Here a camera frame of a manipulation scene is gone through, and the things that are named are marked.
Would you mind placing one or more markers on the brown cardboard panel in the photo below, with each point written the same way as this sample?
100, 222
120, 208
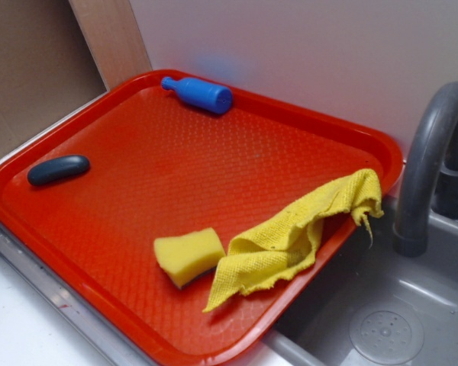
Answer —
46, 69

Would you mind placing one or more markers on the dark grey plastic pickle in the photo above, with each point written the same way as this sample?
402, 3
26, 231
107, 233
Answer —
58, 168

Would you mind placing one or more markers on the light wooden board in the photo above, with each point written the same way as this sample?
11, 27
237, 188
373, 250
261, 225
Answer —
112, 34

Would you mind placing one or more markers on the grey plastic sink basin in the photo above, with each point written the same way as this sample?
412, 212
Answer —
371, 306

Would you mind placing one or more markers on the yellow woven cloth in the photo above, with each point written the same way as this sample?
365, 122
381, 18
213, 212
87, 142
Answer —
288, 243

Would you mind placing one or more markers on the grey plastic faucet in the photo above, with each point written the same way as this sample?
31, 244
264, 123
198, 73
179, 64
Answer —
430, 180

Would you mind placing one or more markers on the blue plastic toy bottle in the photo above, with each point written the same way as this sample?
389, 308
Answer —
208, 96

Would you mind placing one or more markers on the yellow sponge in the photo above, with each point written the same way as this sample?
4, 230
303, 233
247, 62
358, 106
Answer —
184, 258

